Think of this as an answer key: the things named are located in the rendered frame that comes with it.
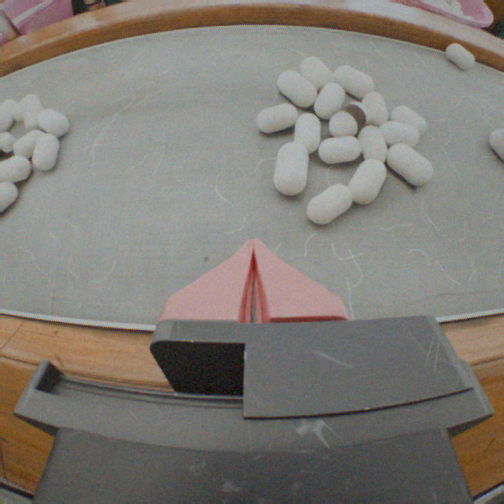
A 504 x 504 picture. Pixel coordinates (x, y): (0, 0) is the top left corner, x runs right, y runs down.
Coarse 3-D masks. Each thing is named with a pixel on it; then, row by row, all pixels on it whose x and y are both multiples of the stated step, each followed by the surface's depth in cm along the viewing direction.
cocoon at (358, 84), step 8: (336, 72) 17; (344, 72) 16; (352, 72) 16; (360, 72) 16; (336, 80) 17; (344, 80) 16; (352, 80) 16; (360, 80) 16; (368, 80) 16; (344, 88) 17; (352, 88) 17; (360, 88) 16; (368, 88) 16; (360, 96) 17
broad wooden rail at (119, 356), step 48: (0, 336) 12; (48, 336) 12; (96, 336) 13; (144, 336) 13; (480, 336) 12; (0, 384) 10; (144, 384) 11; (480, 384) 10; (0, 432) 9; (480, 432) 9; (480, 480) 8
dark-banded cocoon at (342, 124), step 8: (360, 104) 15; (344, 112) 15; (368, 112) 15; (336, 120) 15; (344, 120) 15; (352, 120) 15; (368, 120) 16; (336, 128) 15; (344, 128) 15; (352, 128) 15; (336, 136) 16; (344, 136) 15; (352, 136) 16
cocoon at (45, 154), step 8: (40, 136) 15; (48, 136) 15; (40, 144) 15; (48, 144) 15; (56, 144) 16; (40, 152) 15; (48, 152) 15; (56, 152) 16; (40, 160) 15; (48, 160) 15; (40, 168) 15; (48, 168) 16
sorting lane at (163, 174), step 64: (64, 64) 20; (128, 64) 19; (192, 64) 19; (256, 64) 19; (384, 64) 19; (448, 64) 20; (128, 128) 17; (192, 128) 17; (256, 128) 17; (320, 128) 17; (448, 128) 17; (64, 192) 16; (128, 192) 16; (192, 192) 16; (256, 192) 16; (320, 192) 15; (384, 192) 16; (448, 192) 16; (0, 256) 15; (64, 256) 15; (128, 256) 15; (192, 256) 14; (320, 256) 14; (384, 256) 14; (448, 256) 14; (64, 320) 13; (128, 320) 14; (448, 320) 13
